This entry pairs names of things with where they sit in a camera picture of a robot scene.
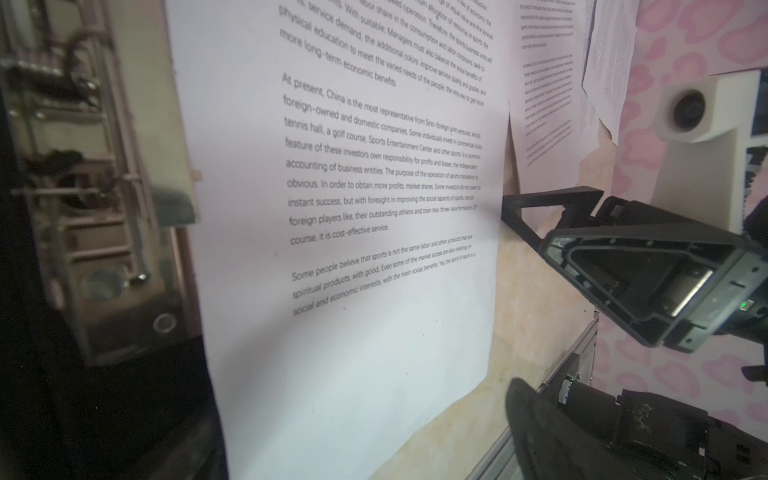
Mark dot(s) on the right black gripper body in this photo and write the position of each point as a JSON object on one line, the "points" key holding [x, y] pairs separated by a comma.
{"points": [[664, 279]]}

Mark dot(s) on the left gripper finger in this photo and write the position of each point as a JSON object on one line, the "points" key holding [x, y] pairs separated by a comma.
{"points": [[550, 446]]}

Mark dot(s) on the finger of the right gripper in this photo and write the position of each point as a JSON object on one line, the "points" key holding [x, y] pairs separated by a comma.
{"points": [[569, 208]]}

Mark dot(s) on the printed paper sheet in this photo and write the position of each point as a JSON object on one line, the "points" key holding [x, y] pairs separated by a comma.
{"points": [[351, 155], [554, 127]]}

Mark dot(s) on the blue black file folder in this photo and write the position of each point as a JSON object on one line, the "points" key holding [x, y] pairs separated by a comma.
{"points": [[150, 418]]}

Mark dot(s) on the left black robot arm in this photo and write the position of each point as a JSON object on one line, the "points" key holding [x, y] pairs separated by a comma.
{"points": [[660, 438]]}

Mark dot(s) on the metal folder clip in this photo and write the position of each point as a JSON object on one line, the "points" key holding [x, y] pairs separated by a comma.
{"points": [[101, 164]]}

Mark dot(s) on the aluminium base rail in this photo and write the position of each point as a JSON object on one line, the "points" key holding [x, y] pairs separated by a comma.
{"points": [[576, 364]]}

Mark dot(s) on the printed paper sheet right wall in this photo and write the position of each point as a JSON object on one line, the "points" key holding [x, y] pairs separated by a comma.
{"points": [[609, 60]]}

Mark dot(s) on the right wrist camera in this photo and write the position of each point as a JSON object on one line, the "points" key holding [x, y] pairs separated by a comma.
{"points": [[707, 125]]}

